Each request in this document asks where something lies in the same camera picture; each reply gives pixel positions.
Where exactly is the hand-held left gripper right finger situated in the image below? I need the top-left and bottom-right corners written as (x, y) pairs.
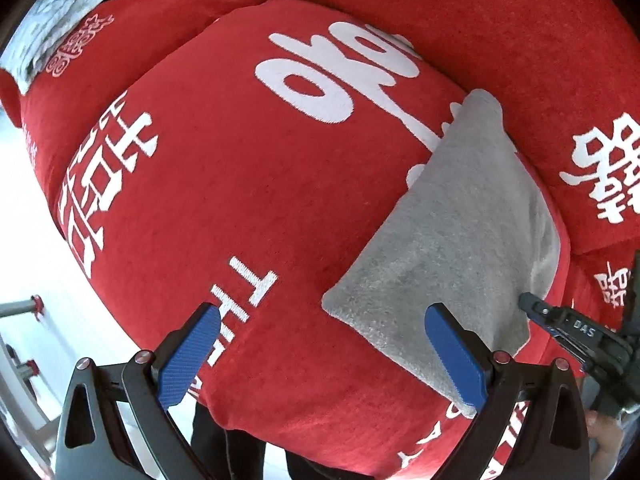
top-left (425, 303), bottom-right (594, 480)

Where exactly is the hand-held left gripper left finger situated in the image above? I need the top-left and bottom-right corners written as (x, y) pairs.
top-left (52, 302), bottom-right (222, 480)

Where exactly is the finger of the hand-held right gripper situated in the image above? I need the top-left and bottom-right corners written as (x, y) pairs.
top-left (518, 291), bottom-right (567, 342)

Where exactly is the grey small garment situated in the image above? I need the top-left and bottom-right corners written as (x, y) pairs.
top-left (321, 89), bottom-right (561, 418)

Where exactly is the person's right hand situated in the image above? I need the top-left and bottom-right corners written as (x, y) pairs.
top-left (586, 406), bottom-right (627, 480)

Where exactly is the white metal rack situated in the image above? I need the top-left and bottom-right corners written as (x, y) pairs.
top-left (0, 295), bottom-right (57, 467)

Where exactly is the red printed blanket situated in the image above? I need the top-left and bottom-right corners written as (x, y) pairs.
top-left (0, 0), bottom-right (640, 480)

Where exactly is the white patterned cloth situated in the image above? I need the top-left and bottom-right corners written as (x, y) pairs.
top-left (9, 0), bottom-right (110, 95)

